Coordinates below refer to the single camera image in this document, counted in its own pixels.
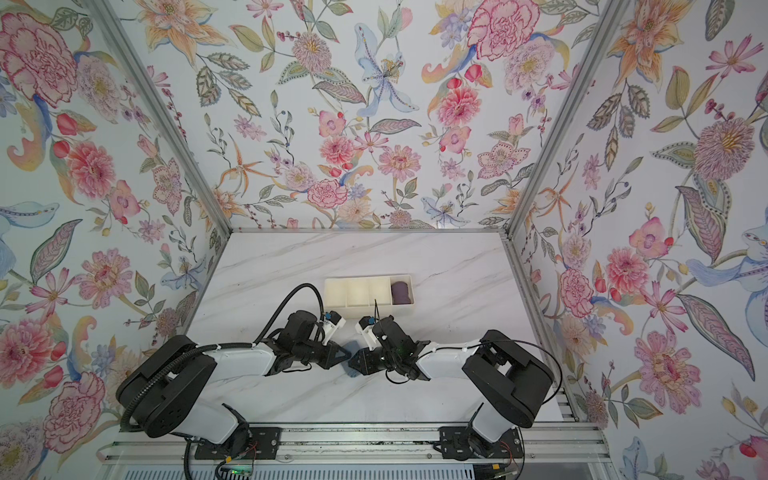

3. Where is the cream divided organizer tray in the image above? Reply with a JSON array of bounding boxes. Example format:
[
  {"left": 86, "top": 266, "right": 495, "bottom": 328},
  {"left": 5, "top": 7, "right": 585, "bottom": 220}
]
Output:
[{"left": 323, "top": 275, "right": 416, "bottom": 319}]

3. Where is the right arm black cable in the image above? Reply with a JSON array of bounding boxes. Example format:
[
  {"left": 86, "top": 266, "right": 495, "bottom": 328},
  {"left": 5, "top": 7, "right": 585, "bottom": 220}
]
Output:
[{"left": 373, "top": 299, "right": 564, "bottom": 463}]

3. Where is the right aluminium corner post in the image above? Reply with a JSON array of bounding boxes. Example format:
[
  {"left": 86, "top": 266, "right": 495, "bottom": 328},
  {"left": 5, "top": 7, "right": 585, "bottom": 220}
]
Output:
[{"left": 505, "top": 1, "right": 628, "bottom": 241}]

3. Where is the left aluminium corner post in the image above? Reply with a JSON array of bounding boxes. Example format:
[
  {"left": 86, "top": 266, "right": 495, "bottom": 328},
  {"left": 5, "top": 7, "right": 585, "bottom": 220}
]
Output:
[{"left": 84, "top": 0, "right": 233, "bottom": 240}]

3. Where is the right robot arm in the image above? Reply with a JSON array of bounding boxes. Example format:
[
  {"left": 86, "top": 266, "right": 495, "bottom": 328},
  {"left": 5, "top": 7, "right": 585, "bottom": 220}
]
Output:
[{"left": 349, "top": 316, "right": 558, "bottom": 443}]

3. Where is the blue orange green sock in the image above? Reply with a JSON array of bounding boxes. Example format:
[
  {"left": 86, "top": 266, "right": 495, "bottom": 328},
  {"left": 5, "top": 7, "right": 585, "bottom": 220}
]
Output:
[{"left": 342, "top": 341, "right": 367, "bottom": 378}]

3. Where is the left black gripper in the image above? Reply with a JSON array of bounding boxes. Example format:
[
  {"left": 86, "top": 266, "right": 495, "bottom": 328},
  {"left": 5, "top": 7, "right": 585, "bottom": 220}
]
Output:
[{"left": 294, "top": 342, "right": 353, "bottom": 369}]

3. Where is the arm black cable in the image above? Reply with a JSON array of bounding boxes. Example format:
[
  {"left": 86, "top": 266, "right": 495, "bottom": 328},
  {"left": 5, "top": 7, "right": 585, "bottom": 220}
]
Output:
[
  {"left": 373, "top": 299, "right": 564, "bottom": 463},
  {"left": 119, "top": 283, "right": 326, "bottom": 480}
]

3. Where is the aluminium corner post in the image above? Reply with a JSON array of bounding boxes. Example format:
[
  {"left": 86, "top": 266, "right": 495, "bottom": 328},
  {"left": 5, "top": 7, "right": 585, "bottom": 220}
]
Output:
[
  {"left": 505, "top": 1, "right": 628, "bottom": 241},
  {"left": 84, "top": 0, "right": 233, "bottom": 240}
]

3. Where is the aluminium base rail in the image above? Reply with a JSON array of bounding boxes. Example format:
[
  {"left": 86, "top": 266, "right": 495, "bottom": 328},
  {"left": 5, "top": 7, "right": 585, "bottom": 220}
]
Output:
[{"left": 96, "top": 422, "right": 611, "bottom": 466}]

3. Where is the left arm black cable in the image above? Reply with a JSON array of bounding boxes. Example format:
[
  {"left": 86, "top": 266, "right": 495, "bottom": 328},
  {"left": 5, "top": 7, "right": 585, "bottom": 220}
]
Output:
[{"left": 119, "top": 283, "right": 326, "bottom": 480}]

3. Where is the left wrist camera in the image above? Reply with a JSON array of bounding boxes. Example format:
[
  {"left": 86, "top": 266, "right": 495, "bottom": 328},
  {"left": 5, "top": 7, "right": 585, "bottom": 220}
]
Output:
[{"left": 323, "top": 311, "right": 346, "bottom": 343}]

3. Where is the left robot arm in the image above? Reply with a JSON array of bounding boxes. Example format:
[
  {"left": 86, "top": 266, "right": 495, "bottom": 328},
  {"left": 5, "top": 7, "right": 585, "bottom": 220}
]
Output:
[{"left": 116, "top": 310, "right": 351, "bottom": 448}]

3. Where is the rolled purple sock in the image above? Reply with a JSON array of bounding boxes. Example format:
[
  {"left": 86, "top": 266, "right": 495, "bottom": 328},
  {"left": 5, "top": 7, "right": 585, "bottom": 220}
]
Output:
[{"left": 391, "top": 281, "right": 413, "bottom": 305}]

